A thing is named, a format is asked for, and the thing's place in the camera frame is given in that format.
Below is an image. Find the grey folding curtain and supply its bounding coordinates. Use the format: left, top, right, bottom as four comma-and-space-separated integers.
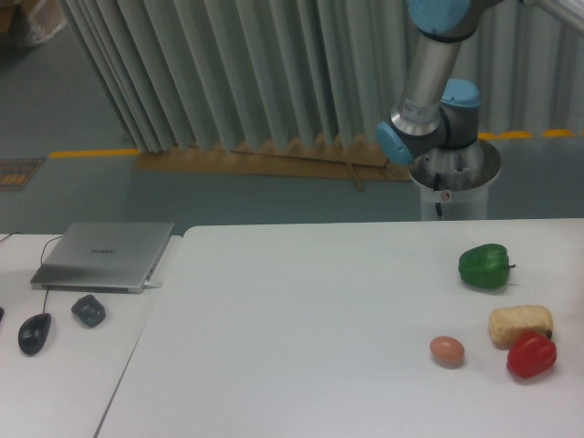
61, 1, 583, 152

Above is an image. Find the beige bread block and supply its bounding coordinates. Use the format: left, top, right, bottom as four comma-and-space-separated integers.
488, 305, 554, 349

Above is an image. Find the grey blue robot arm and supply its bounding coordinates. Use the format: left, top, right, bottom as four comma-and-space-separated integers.
376, 1, 583, 165

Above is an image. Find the green bell pepper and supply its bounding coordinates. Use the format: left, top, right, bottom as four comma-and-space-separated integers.
458, 243, 516, 290

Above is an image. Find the brown egg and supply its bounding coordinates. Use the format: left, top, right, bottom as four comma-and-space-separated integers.
429, 336, 465, 367

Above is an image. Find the black mouse cable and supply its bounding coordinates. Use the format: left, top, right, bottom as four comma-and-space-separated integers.
0, 232, 65, 316

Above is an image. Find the silver laptop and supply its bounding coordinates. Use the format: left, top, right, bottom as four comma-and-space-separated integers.
30, 222, 174, 293

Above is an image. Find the red bell pepper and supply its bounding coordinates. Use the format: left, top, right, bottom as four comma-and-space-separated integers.
506, 330, 557, 380

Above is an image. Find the black computer mouse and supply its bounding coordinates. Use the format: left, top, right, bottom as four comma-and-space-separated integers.
17, 312, 52, 356

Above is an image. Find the brown cardboard sheet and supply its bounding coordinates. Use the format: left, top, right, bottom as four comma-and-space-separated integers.
133, 133, 411, 191

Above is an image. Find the small black device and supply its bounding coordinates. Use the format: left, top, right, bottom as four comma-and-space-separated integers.
71, 295, 107, 328

